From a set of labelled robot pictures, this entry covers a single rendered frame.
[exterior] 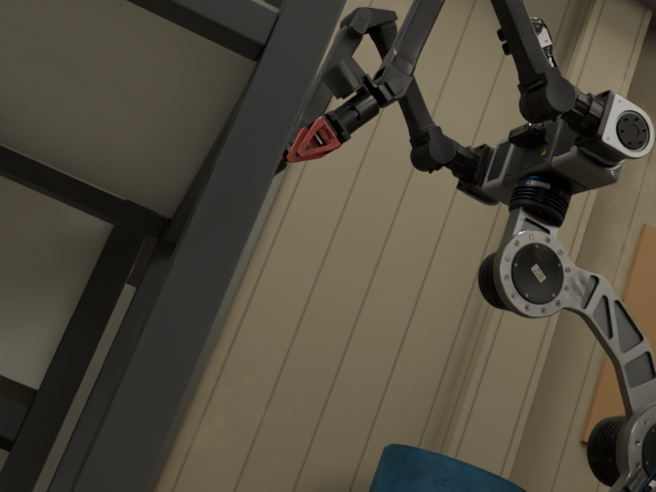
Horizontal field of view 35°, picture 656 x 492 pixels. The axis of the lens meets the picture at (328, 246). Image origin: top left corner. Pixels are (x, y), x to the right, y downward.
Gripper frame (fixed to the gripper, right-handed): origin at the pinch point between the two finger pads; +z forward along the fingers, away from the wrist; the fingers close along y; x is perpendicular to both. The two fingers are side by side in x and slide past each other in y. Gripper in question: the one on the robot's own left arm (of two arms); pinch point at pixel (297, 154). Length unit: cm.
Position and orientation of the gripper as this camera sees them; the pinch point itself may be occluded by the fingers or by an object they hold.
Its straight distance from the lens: 197.4
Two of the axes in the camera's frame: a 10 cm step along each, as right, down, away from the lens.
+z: -7.2, 5.6, -4.1
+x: 5.7, 8.1, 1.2
